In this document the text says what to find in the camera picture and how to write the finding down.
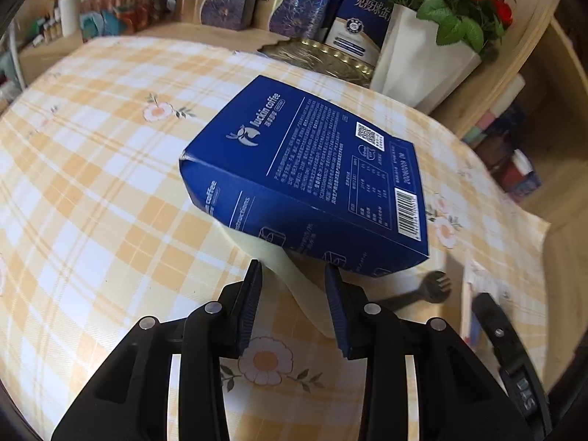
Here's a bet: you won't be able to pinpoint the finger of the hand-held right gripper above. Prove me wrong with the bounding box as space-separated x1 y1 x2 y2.
473 293 520 370

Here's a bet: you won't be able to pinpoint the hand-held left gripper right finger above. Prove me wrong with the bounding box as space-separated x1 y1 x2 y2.
324 265 529 441

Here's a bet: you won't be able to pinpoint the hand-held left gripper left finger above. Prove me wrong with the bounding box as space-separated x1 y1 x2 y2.
50 259 263 441

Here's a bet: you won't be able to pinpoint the black plastic fork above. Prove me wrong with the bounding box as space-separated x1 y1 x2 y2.
377 270 453 311

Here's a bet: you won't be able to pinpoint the dark blue box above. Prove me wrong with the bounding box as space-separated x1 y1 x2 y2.
179 75 430 279

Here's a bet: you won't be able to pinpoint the red cup white liner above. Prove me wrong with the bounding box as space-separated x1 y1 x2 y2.
501 149 536 185

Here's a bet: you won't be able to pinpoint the wooden shelf unit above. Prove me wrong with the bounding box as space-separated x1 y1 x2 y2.
432 0 588 258

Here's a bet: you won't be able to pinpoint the stack of pastel cups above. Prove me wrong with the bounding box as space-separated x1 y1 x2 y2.
462 76 527 148

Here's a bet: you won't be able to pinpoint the gold leaf-shaped tray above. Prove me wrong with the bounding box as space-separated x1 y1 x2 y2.
257 37 376 88

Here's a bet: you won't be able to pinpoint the red rose plant white pot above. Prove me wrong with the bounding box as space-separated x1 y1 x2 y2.
354 0 516 109

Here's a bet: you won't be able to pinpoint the wooden sideboard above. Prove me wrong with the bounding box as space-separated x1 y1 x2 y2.
14 19 382 89

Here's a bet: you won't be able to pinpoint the blue box white label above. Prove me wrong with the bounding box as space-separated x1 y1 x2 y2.
324 0 396 54

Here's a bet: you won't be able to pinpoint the colourful scalloped tin planter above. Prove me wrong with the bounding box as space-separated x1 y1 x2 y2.
78 0 178 36

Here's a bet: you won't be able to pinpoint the white standing fan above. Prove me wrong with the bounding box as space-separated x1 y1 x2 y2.
0 23 26 91

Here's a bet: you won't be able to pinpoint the row of small brown bottles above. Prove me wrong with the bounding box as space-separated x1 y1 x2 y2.
29 15 63 50

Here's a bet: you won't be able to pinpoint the white vase orange flowers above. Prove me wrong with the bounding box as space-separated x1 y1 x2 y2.
43 0 93 38

